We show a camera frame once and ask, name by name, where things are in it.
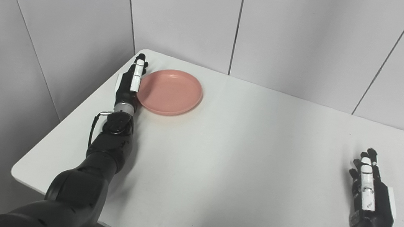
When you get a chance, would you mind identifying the pink round plate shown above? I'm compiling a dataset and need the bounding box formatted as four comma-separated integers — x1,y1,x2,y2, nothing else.
134,65,206,120

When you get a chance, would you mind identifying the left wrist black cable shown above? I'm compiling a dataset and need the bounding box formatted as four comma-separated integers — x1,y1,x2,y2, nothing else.
87,109,114,152

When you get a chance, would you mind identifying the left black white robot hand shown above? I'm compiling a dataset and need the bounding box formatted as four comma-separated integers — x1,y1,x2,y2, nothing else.
112,51,150,115

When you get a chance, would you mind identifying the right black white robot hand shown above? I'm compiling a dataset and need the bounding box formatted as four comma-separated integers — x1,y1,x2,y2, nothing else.
342,146,404,227

